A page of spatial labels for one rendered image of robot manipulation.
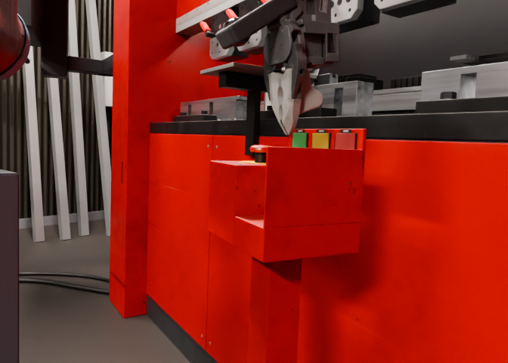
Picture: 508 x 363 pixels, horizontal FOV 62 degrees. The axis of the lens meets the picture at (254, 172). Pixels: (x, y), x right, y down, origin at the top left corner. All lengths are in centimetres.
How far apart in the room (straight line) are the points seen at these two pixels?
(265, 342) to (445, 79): 59
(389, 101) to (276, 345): 84
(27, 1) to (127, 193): 87
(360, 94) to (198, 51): 114
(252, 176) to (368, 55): 122
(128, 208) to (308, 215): 142
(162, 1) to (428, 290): 163
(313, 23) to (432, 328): 53
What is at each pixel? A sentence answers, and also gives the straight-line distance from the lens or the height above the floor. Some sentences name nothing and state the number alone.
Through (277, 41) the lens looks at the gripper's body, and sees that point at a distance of 60.
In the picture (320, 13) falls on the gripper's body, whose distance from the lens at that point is 63.
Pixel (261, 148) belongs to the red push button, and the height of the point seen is 80.
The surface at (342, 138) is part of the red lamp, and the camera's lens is 65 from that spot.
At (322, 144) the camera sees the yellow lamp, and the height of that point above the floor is 82.
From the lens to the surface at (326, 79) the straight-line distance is 116.
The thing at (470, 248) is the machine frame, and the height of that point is 66.
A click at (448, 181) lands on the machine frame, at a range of 75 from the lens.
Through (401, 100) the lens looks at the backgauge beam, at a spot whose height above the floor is 95.
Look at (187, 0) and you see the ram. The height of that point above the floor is 140.
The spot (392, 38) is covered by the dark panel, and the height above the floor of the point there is 122.
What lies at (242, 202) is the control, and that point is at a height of 72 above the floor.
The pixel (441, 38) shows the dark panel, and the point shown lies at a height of 118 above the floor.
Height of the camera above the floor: 82
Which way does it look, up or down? 4 degrees down
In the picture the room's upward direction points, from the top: 2 degrees clockwise
